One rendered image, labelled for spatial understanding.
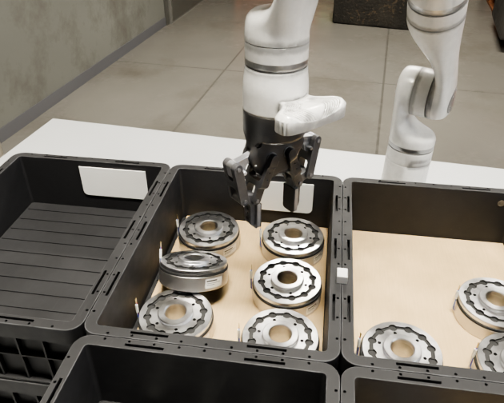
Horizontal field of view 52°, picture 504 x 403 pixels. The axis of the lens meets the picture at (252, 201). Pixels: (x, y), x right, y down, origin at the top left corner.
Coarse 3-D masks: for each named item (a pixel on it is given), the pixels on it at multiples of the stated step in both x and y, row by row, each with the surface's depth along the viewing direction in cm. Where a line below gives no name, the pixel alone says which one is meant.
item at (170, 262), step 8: (168, 256) 80; (176, 256) 80; (216, 256) 82; (160, 264) 78; (168, 264) 77; (176, 264) 77; (184, 264) 77; (208, 264) 77; (216, 264) 78; (224, 264) 78; (176, 272) 75; (184, 272) 74; (192, 272) 74; (200, 272) 74; (208, 272) 75
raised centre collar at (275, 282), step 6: (276, 270) 79; (282, 270) 79; (288, 270) 79; (294, 270) 79; (276, 276) 78; (294, 276) 78; (300, 276) 78; (276, 282) 76; (294, 282) 77; (300, 282) 76; (282, 288) 76; (288, 288) 76; (294, 288) 76
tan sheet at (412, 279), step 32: (384, 256) 87; (416, 256) 87; (448, 256) 87; (480, 256) 87; (384, 288) 81; (416, 288) 81; (448, 288) 81; (384, 320) 75; (416, 320) 75; (448, 320) 75; (448, 352) 70
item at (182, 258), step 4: (192, 252) 81; (180, 256) 79; (184, 256) 79; (188, 256) 80; (192, 256) 80; (196, 256) 81; (200, 256) 80; (204, 256) 80; (208, 256) 80; (180, 260) 78; (184, 260) 77; (188, 260) 77; (192, 260) 77; (196, 260) 77; (200, 260) 77; (204, 260) 78; (208, 260) 78; (188, 264) 77; (192, 264) 77; (196, 264) 77; (200, 264) 77
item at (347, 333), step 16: (464, 192) 86; (480, 192) 86; (496, 192) 85; (352, 240) 75; (352, 256) 72; (352, 272) 69; (352, 288) 66; (352, 304) 64; (352, 320) 62; (352, 336) 60; (352, 352) 58; (384, 368) 56; (400, 368) 56; (416, 368) 56; (432, 368) 56; (448, 368) 56; (464, 368) 56
